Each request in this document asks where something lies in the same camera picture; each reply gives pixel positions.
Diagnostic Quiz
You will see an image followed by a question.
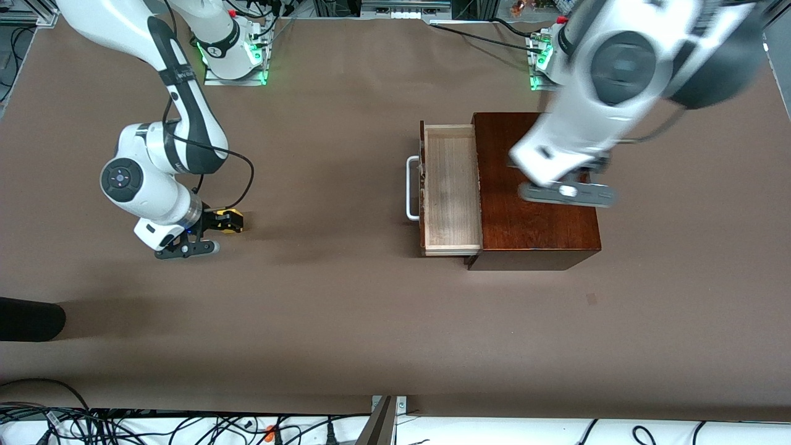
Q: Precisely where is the wooden drawer with white handle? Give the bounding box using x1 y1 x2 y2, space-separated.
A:
406 121 483 257

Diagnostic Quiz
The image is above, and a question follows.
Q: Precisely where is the dark wooden drawer cabinet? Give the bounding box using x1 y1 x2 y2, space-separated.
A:
465 112 603 271

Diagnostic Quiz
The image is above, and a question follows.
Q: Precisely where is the brown paper table cover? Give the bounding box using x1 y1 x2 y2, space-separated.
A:
0 12 791 416

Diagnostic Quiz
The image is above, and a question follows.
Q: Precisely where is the black rounded cylinder object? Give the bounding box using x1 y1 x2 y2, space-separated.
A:
0 297 67 342

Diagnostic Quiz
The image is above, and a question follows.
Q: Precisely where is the white power strip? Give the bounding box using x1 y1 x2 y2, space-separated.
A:
362 0 452 20

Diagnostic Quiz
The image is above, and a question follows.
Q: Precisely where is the grey metal bar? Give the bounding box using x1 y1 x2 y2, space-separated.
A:
355 396 397 445

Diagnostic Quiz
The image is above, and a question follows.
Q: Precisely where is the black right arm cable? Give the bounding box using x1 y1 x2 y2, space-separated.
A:
162 99 255 212

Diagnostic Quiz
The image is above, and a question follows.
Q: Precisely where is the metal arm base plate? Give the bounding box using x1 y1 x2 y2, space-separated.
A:
530 62 560 92
204 61 268 87

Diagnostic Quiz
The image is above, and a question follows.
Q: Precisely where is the long black table cable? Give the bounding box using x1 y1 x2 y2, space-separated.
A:
429 25 544 55

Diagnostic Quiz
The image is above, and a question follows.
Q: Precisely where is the black looped cable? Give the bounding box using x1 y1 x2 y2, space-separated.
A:
0 378 92 413

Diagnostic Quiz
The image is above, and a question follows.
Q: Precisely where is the aluminium frame profile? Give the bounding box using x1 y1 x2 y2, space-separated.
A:
0 0 59 27

